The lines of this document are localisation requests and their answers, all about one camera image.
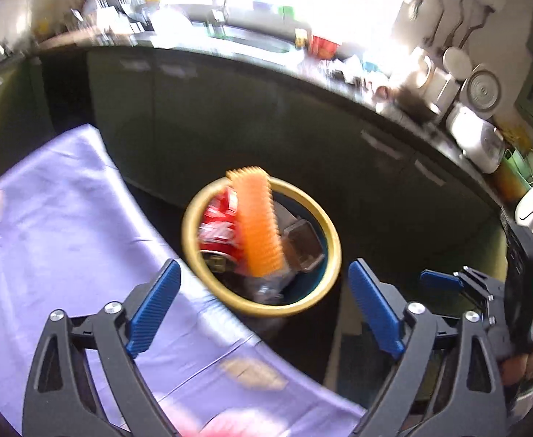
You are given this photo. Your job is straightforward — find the green plastic containers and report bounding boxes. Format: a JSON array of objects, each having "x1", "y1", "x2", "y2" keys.
[{"x1": 503, "y1": 146, "x2": 533, "y2": 192}]

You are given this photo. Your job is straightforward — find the orange plastic comb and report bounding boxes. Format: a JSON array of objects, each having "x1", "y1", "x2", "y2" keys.
[{"x1": 225, "y1": 167, "x2": 285, "y2": 278}]

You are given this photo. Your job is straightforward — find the purple cardboard box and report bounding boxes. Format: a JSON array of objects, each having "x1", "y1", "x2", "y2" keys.
[{"x1": 282, "y1": 219, "x2": 327, "y2": 274}]

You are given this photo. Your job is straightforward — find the purple floral tablecloth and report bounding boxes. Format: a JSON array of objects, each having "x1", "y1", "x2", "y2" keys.
[{"x1": 0, "y1": 123, "x2": 367, "y2": 437}]

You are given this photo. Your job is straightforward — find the yellow rimmed blue trash bin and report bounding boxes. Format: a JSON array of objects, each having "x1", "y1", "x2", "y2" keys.
[{"x1": 182, "y1": 177, "x2": 342, "y2": 318}]

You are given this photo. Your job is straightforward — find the round steel lid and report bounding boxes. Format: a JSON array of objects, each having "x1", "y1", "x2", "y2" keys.
[{"x1": 469, "y1": 68, "x2": 501, "y2": 110}]

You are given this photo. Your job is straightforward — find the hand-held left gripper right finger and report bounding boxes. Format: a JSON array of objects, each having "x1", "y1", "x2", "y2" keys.
[{"x1": 348, "y1": 259, "x2": 508, "y2": 437}]

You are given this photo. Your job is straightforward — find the red paper cup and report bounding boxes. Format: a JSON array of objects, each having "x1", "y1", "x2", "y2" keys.
[{"x1": 309, "y1": 35, "x2": 340, "y2": 58}]

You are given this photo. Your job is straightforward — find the white rice cooker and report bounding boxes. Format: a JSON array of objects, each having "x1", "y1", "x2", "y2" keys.
[{"x1": 446, "y1": 105, "x2": 506, "y2": 174}]

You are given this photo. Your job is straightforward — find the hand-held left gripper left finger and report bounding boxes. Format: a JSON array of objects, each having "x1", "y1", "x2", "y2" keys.
[{"x1": 21, "y1": 259, "x2": 183, "y2": 437}]

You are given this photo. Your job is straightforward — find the red soda can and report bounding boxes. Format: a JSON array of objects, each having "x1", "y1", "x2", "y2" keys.
[{"x1": 198, "y1": 189, "x2": 249, "y2": 260}]

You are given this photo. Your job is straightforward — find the dark green sink base cabinets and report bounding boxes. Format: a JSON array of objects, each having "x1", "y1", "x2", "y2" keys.
[{"x1": 39, "y1": 46, "x2": 522, "y2": 292}]

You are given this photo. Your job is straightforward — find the clear plastic cup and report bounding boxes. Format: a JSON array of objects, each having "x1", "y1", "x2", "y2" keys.
[{"x1": 248, "y1": 277, "x2": 290, "y2": 303}]

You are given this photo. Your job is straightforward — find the green stove base cabinets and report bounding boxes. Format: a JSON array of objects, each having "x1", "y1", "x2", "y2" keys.
[{"x1": 0, "y1": 55, "x2": 48, "y2": 183}]

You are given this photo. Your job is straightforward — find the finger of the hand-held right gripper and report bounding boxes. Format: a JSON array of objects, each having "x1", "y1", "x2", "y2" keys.
[{"x1": 420, "y1": 270, "x2": 465, "y2": 292}]

